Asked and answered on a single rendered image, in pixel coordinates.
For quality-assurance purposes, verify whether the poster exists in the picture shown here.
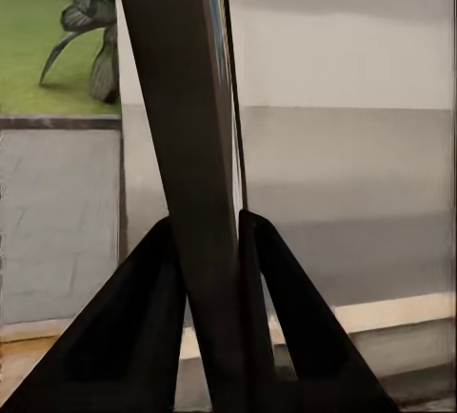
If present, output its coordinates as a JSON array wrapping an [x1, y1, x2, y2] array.
[[121, 0, 248, 413]]

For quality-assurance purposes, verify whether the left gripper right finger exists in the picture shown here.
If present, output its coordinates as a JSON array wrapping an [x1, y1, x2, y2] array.
[[239, 209, 399, 413]]

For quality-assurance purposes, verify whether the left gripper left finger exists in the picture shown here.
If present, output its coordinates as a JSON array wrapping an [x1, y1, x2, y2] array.
[[0, 216, 188, 413]]

